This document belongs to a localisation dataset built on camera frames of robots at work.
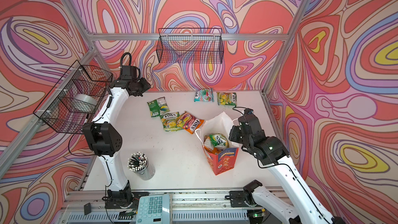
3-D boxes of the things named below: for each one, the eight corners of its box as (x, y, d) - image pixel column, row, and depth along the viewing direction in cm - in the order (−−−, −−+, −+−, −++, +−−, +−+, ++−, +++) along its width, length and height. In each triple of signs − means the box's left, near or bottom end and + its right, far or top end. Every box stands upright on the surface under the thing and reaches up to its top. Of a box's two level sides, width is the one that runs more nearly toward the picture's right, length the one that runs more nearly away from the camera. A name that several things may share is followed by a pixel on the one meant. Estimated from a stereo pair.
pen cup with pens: (138, 180, 81) (124, 169, 67) (142, 164, 87) (130, 151, 72) (153, 180, 81) (143, 169, 67) (156, 164, 87) (147, 151, 72)
